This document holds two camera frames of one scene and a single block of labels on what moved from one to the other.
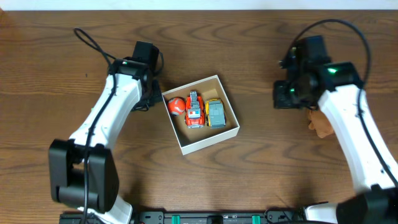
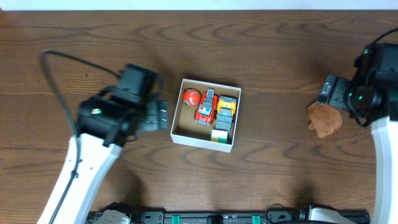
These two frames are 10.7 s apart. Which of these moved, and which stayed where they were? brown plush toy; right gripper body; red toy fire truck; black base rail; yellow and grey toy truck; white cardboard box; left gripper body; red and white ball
Moved: yellow and grey toy truck; white cardboard box; red and white ball; red toy fire truck; left gripper body; right gripper body
Stayed: brown plush toy; black base rail
